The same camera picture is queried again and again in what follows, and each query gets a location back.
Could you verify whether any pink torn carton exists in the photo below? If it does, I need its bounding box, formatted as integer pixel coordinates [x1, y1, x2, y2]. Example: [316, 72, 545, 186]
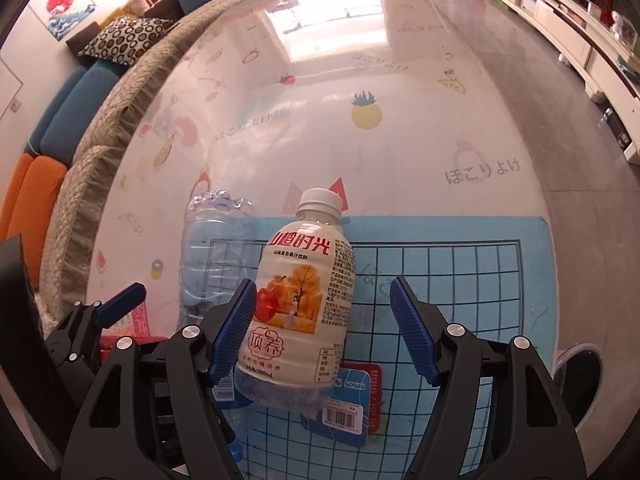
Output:
[105, 302, 151, 337]

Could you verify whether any white-cap juice bottle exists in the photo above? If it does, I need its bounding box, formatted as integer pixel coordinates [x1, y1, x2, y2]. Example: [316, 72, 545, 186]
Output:
[234, 188, 356, 413]

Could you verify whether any grey trash bin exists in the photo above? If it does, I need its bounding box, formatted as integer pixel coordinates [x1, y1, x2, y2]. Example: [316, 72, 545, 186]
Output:
[552, 342, 603, 430]

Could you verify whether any clear blue-label water bottle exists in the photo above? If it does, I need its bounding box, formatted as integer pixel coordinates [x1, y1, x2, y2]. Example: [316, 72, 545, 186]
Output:
[178, 190, 259, 326]

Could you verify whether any sofa with beige cover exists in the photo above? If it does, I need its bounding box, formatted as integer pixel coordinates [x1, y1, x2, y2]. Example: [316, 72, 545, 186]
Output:
[1, 0, 246, 330]

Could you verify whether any blue grid mat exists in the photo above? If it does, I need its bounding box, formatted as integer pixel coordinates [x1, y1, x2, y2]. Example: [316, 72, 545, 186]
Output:
[199, 214, 561, 480]

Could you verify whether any blue barcode card package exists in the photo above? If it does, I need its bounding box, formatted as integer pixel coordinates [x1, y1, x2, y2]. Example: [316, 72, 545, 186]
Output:
[300, 362, 382, 448]

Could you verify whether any black white patterned pillow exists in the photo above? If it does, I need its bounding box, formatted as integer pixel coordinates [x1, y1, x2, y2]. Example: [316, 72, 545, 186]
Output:
[78, 16, 175, 67]

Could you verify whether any red sun wave picture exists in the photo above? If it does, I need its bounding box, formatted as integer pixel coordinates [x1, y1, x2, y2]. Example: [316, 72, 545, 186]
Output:
[28, 0, 96, 41]

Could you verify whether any white TV cabinet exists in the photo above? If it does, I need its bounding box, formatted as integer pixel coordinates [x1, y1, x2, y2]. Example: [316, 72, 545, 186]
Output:
[499, 0, 639, 165]

